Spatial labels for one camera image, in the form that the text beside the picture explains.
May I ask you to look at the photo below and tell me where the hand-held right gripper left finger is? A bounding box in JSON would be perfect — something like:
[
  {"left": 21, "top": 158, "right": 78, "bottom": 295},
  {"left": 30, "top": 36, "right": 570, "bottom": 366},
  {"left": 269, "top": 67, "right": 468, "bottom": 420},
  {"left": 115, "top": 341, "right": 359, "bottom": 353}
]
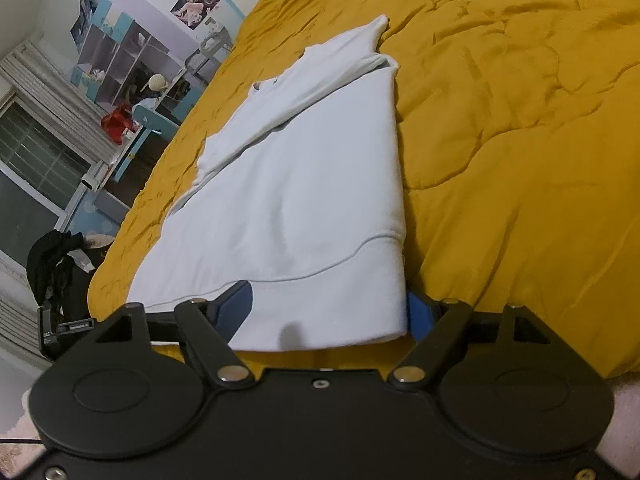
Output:
[{"left": 94, "top": 280, "right": 255, "bottom": 390}]

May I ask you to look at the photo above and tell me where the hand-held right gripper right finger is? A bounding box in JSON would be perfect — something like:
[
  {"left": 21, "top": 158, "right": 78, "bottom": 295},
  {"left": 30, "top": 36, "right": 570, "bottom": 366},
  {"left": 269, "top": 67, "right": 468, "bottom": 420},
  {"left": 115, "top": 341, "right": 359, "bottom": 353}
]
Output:
[{"left": 387, "top": 290, "right": 553, "bottom": 392}]

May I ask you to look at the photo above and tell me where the white printed sweatshirt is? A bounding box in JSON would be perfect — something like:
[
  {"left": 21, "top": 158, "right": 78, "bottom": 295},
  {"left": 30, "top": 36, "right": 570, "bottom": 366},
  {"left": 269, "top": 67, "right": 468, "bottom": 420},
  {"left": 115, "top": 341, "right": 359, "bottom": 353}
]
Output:
[{"left": 127, "top": 14, "right": 407, "bottom": 352}]

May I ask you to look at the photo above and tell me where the dark clothes pile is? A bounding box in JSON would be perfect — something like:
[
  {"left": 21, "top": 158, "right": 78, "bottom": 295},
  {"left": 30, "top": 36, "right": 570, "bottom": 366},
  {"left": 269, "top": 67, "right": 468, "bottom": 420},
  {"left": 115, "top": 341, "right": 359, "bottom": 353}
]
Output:
[{"left": 27, "top": 230, "right": 99, "bottom": 311}]

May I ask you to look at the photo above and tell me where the grey box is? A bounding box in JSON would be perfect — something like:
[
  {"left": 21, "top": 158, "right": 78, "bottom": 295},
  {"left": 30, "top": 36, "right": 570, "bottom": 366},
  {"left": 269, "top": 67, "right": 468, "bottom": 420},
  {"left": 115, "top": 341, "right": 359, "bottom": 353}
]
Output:
[{"left": 94, "top": 192, "right": 127, "bottom": 224}]

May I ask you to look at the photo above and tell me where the window with grille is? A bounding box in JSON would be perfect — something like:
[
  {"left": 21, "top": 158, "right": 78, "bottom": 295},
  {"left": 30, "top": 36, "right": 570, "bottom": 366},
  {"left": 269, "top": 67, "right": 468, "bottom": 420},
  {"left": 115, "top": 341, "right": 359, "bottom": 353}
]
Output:
[{"left": 0, "top": 91, "right": 97, "bottom": 242}]

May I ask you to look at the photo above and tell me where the mustard yellow quilted blanket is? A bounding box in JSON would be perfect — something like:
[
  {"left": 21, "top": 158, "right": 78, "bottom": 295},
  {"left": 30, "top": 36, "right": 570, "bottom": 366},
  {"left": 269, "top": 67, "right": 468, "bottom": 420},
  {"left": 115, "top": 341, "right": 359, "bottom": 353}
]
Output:
[{"left": 87, "top": 0, "right": 640, "bottom": 380}]

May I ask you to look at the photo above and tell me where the red bag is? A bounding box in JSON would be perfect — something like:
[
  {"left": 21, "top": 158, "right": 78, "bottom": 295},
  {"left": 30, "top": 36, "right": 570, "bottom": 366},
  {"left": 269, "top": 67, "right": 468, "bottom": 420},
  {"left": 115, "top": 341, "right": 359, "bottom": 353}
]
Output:
[{"left": 101, "top": 105, "right": 137, "bottom": 145}]

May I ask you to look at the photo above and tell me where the white pleated curtain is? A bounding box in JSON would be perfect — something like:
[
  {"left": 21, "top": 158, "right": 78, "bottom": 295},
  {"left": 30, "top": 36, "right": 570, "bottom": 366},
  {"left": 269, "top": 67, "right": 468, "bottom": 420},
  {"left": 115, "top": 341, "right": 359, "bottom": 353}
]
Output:
[{"left": 0, "top": 40, "right": 119, "bottom": 164}]

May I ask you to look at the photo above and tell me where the grey chair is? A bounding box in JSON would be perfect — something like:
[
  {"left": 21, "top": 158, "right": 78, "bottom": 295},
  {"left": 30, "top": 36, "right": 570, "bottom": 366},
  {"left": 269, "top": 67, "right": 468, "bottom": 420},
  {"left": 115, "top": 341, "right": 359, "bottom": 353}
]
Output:
[{"left": 184, "top": 17, "right": 235, "bottom": 79}]

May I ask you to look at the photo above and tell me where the white cubby shelf unit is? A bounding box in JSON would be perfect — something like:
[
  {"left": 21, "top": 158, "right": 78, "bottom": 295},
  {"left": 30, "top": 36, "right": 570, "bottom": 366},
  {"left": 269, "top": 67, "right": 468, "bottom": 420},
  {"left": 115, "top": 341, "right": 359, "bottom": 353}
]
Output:
[{"left": 75, "top": 7, "right": 202, "bottom": 127}]

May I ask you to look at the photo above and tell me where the blue poster on shelf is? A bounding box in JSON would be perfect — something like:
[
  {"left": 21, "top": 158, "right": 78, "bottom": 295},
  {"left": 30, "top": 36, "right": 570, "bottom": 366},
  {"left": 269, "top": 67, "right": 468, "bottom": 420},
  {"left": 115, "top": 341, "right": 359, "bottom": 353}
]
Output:
[{"left": 70, "top": 0, "right": 102, "bottom": 52}]

